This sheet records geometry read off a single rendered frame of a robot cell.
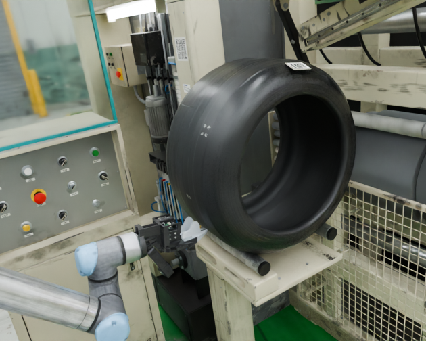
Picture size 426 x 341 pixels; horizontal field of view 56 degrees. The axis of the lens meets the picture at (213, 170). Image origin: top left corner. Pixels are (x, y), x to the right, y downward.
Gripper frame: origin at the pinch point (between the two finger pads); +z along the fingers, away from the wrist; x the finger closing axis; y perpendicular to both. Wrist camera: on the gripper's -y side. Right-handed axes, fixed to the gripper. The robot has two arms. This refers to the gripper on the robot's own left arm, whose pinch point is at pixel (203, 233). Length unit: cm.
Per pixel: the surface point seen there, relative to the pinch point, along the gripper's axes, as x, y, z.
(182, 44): 30, 52, 12
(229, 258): 4.2, -14.2, 12.1
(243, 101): -10.3, 38.4, 6.7
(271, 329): 46, -95, 67
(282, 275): -7.2, -18.7, 25.0
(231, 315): 25, -56, 27
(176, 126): 8.7, 30.2, -2.5
